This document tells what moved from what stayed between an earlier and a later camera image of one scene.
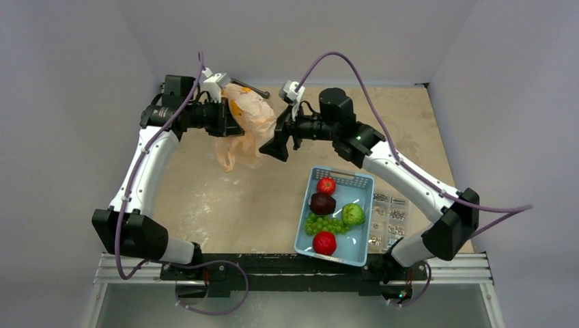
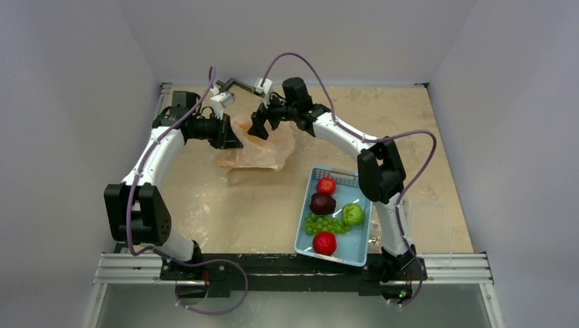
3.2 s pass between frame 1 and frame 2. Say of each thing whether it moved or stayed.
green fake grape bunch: stayed
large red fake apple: stayed
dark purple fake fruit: stayed
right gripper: moved
